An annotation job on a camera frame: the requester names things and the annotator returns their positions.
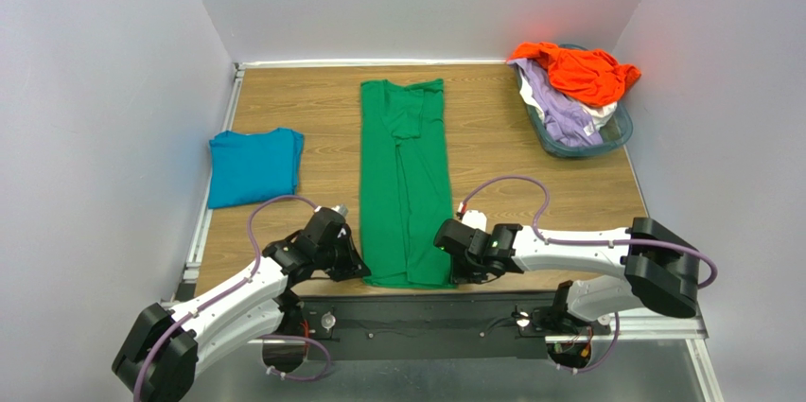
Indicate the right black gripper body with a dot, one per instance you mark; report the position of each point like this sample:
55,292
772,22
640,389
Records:
464,254

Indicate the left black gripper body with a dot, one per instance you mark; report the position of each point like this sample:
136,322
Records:
343,256

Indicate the green t-shirt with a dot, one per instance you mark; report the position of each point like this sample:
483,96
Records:
404,187

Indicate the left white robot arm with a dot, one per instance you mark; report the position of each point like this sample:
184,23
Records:
167,348

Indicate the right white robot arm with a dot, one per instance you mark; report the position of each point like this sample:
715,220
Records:
643,265

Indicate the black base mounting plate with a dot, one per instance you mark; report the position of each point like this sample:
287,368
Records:
520,324

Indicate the folded blue t-shirt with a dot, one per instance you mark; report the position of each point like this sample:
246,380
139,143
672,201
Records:
250,168

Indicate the lavender t-shirt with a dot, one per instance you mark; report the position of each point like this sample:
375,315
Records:
566,123

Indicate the orange t-shirt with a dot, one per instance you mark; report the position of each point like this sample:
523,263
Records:
593,77

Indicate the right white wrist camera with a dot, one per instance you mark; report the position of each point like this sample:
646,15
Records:
474,219

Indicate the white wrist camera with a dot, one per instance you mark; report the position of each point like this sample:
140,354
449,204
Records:
474,219
341,209

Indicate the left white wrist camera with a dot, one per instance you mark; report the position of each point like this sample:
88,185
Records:
341,209

